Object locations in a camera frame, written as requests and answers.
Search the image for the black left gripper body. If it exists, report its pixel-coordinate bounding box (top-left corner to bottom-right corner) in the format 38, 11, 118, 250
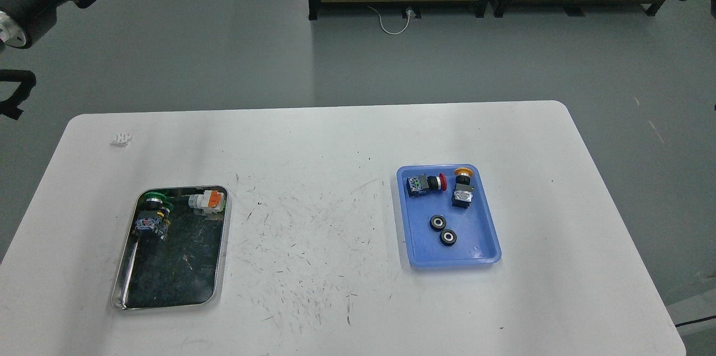
1, 0, 67, 49

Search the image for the black gear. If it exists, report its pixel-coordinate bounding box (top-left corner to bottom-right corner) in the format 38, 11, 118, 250
430, 215, 446, 231
439, 229, 457, 246

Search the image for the silver metal tray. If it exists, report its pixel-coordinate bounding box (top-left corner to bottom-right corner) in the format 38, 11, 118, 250
110, 185, 230, 312

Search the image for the blue plastic tray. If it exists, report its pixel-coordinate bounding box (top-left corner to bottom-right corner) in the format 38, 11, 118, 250
396, 163, 502, 268

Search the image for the small white plastic part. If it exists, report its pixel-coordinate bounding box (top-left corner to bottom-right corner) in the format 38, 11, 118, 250
111, 133, 133, 147

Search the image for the orange white connector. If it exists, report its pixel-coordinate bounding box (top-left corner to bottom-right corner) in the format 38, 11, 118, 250
187, 190, 226, 216

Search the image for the green push button switch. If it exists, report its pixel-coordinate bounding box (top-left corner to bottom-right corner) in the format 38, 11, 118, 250
132, 192, 174, 241

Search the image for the white cable on floor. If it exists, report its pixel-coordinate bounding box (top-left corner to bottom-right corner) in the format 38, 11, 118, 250
368, 6, 417, 35

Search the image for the yellow push button switch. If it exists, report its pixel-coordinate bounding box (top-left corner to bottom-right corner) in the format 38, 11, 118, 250
451, 167, 475, 209

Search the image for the red push button switch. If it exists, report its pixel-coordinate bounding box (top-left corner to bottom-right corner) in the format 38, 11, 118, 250
405, 173, 447, 197

